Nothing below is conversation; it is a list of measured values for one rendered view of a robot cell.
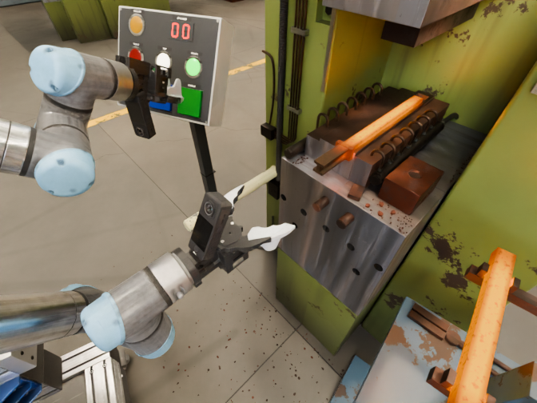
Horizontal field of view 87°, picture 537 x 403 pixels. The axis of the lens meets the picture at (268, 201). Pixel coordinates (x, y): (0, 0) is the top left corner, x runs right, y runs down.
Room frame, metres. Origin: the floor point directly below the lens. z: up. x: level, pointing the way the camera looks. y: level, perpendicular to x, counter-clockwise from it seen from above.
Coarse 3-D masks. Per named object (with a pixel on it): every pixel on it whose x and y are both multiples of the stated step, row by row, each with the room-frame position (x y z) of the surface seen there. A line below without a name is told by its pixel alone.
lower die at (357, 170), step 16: (384, 96) 0.86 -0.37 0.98; (400, 96) 0.84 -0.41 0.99; (432, 96) 0.82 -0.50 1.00; (352, 112) 0.76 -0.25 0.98; (368, 112) 0.74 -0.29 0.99; (384, 112) 0.73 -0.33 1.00; (416, 112) 0.74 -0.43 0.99; (432, 112) 0.74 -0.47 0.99; (320, 128) 0.68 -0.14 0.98; (336, 128) 0.66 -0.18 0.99; (352, 128) 0.66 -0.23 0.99; (400, 128) 0.66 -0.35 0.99; (416, 128) 0.66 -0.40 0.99; (320, 144) 0.61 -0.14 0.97; (368, 144) 0.58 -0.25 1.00; (400, 144) 0.59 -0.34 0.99; (352, 160) 0.54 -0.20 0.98; (368, 160) 0.52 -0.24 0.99; (352, 176) 0.53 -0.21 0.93; (368, 176) 0.50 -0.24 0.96
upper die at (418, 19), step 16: (336, 0) 0.62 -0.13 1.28; (352, 0) 0.60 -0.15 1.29; (368, 0) 0.58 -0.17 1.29; (384, 0) 0.55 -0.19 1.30; (400, 0) 0.53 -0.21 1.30; (416, 0) 0.52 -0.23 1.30; (432, 0) 0.51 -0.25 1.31; (448, 0) 0.55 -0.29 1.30; (464, 0) 0.61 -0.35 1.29; (480, 0) 0.67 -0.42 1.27; (368, 16) 0.57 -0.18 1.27; (384, 16) 0.55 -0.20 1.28; (400, 16) 0.53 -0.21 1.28; (416, 16) 0.51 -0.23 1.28; (432, 16) 0.52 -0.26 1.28
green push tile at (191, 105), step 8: (184, 88) 0.79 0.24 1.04; (184, 96) 0.78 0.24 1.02; (192, 96) 0.77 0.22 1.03; (200, 96) 0.76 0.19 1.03; (184, 104) 0.77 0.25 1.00; (192, 104) 0.76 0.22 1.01; (200, 104) 0.75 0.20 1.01; (184, 112) 0.75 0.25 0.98; (192, 112) 0.75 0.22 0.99; (200, 112) 0.74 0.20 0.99
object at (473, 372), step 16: (496, 256) 0.27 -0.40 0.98; (512, 256) 0.27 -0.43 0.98; (496, 272) 0.24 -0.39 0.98; (512, 272) 0.24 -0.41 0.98; (496, 288) 0.21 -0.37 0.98; (480, 304) 0.18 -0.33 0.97; (496, 304) 0.18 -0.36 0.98; (480, 320) 0.16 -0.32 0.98; (496, 320) 0.16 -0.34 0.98; (480, 336) 0.13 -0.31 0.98; (496, 336) 0.13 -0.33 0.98; (464, 352) 0.12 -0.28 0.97; (480, 352) 0.11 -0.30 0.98; (464, 368) 0.09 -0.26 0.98; (480, 368) 0.09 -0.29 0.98; (464, 384) 0.08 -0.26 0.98; (480, 384) 0.08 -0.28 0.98; (448, 400) 0.06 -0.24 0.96; (464, 400) 0.06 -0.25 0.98; (480, 400) 0.06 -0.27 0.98
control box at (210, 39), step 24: (120, 24) 0.95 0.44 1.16; (144, 24) 0.92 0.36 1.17; (168, 24) 0.89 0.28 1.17; (192, 24) 0.87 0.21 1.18; (216, 24) 0.85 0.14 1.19; (120, 48) 0.92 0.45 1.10; (144, 48) 0.89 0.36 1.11; (168, 48) 0.86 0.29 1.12; (192, 48) 0.84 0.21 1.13; (216, 48) 0.82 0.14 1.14; (216, 72) 0.79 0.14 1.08; (216, 96) 0.78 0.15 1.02; (192, 120) 0.74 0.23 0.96; (216, 120) 0.76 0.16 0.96
